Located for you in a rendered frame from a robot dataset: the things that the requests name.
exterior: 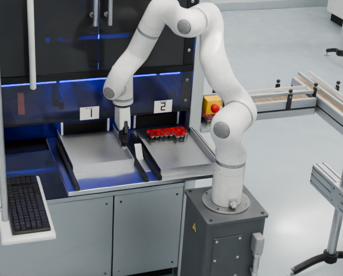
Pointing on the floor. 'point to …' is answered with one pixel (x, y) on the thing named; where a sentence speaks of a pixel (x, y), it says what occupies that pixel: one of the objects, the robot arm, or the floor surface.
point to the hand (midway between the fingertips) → (123, 136)
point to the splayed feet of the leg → (321, 260)
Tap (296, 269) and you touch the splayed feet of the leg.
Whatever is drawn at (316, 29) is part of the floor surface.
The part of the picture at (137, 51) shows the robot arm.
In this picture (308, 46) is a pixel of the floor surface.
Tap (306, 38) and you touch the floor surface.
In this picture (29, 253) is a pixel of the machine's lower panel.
